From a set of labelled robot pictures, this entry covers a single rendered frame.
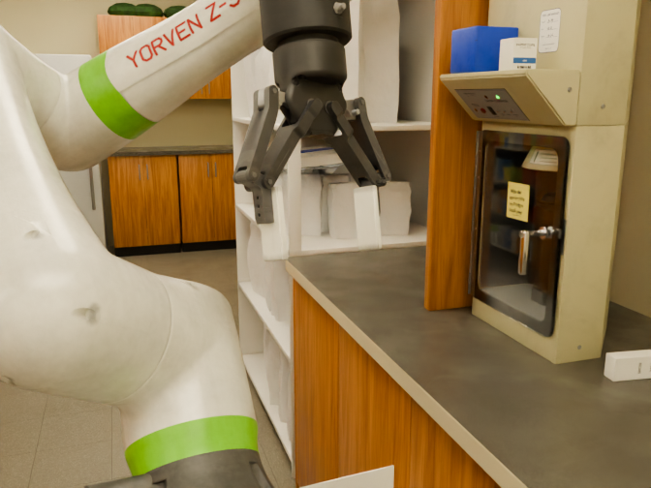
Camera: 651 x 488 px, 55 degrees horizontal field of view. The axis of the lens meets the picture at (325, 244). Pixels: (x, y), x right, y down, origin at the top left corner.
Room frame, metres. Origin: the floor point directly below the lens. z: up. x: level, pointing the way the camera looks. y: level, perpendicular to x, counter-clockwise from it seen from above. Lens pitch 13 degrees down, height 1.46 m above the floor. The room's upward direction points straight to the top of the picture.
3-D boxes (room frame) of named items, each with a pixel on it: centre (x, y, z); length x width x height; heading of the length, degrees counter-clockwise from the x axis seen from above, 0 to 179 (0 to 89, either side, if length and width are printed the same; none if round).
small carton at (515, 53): (1.27, -0.37, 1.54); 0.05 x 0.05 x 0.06; 15
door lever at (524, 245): (1.21, -0.41, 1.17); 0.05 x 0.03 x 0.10; 108
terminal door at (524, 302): (1.33, -0.40, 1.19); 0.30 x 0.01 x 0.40; 18
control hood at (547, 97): (1.31, -0.36, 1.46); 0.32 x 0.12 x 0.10; 18
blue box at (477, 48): (1.38, -0.33, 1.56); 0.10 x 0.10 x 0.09; 18
